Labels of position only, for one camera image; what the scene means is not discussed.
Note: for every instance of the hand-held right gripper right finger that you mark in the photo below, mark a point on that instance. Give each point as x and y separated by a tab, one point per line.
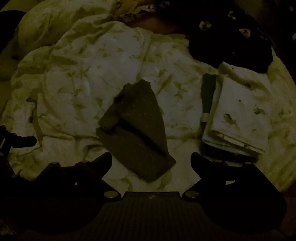
200	163

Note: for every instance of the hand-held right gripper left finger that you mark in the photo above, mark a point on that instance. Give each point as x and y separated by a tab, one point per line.
101	163

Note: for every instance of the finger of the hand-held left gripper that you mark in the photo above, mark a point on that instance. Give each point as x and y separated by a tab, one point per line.
23	141

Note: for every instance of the dark dotted small cloth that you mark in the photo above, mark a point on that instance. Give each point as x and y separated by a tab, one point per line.
136	136

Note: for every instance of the folded white floral cloth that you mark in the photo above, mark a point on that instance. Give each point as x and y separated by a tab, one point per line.
238	115

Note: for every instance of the folded dark green cloth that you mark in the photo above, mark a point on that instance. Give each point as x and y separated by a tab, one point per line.
208	92

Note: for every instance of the white floral blanket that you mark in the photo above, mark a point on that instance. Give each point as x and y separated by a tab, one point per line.
92	76

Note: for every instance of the black printed cloth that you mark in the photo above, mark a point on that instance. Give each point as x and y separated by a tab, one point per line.
231	39

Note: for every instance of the patterned crumpled cloth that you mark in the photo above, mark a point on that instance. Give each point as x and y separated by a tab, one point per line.
131	10

